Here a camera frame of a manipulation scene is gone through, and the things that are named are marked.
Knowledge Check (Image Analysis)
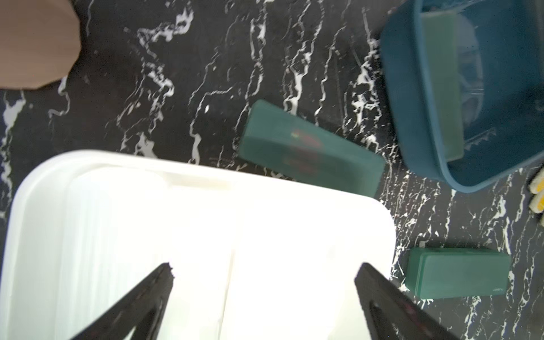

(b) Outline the dark green pencil case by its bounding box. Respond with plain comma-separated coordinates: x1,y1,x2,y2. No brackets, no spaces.
237,100,385,198

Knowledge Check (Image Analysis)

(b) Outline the teal plastic storage box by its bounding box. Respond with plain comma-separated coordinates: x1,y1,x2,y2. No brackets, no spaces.
380,1,543,193

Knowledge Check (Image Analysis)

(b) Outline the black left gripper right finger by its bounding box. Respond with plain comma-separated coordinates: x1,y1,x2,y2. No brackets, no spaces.
354,263,457,339

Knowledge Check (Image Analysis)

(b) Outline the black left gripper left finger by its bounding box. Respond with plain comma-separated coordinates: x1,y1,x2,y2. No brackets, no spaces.
74,263,174,339

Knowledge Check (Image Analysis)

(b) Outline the yellow work glove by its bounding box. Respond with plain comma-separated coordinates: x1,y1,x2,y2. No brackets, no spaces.
528,167,544,227

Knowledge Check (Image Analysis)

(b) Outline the beige pot with green plant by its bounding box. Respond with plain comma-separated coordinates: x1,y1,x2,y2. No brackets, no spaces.
1,0,82,89

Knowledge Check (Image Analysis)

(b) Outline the white plastic storage box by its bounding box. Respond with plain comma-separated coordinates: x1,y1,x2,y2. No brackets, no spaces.
1,151,396,339

